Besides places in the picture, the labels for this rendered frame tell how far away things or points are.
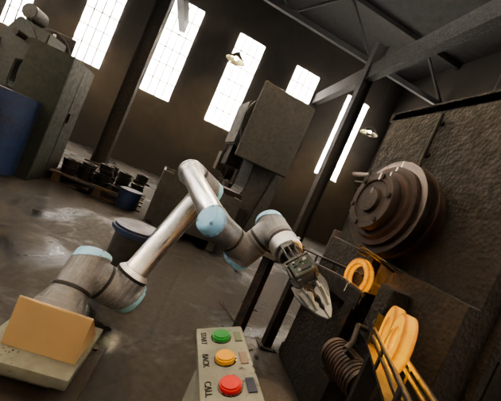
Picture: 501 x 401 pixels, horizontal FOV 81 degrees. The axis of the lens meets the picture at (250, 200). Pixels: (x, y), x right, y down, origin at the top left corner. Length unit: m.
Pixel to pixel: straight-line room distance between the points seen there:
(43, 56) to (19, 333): 3.35
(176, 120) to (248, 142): 7.64
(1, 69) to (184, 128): 5.31
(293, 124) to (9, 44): 6.60
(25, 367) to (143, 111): 10.56
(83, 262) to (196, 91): 10.44
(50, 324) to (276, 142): 3.32
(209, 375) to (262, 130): 3.51
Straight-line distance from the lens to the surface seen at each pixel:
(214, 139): 11.29
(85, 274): 1.33
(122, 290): 1.39
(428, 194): 1.39
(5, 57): 8.72
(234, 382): 0.61
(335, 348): 1.29
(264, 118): 3.95
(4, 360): 1.32
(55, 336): 1.30
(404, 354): 0.87
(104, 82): 11.85
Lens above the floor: 0.94
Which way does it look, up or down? 2 degrees down
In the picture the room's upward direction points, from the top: 24 degrees clockwise
